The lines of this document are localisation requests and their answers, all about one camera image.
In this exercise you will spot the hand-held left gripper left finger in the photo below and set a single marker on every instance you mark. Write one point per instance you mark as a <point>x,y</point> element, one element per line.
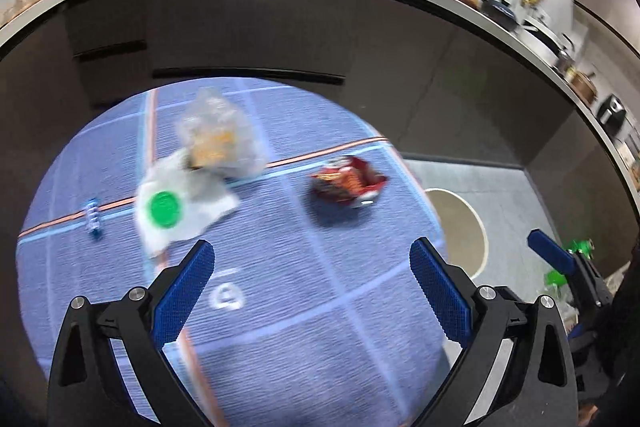
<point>182,297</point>

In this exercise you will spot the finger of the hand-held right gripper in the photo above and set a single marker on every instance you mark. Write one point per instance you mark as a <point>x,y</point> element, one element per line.
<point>550,252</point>

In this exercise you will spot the red snack wrapper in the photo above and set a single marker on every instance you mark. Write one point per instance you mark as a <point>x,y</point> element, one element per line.
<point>350,182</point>

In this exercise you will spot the steel kettle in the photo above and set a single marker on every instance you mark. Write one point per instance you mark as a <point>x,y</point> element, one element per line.
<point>565,53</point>

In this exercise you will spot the beige waste bin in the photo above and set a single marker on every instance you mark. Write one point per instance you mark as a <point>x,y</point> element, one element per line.
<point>462,232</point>

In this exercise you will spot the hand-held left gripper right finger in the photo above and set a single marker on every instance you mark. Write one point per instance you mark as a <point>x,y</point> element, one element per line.
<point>442,297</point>

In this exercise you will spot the green plastic bottle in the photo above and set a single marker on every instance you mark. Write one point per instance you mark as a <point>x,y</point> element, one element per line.
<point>577,252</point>

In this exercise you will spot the white packet with green circle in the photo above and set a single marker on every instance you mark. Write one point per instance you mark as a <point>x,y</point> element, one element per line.
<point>167,207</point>

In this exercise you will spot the dark kitchen base cabinets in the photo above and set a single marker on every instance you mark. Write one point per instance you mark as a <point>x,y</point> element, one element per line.
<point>310,27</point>

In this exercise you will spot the blue plaid tablecloth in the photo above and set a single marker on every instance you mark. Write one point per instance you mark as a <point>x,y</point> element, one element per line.
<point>310,267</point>

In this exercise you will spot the black air fryer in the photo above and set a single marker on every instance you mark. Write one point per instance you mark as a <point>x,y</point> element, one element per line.
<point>611,112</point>

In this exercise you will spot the dark blue pot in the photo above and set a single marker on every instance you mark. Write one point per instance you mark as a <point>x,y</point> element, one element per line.
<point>500,10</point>

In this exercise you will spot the clear plastic bag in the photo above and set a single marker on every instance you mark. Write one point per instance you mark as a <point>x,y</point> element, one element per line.
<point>220,134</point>

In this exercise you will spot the white pan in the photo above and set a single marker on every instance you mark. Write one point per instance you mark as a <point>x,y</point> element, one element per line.
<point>542,36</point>

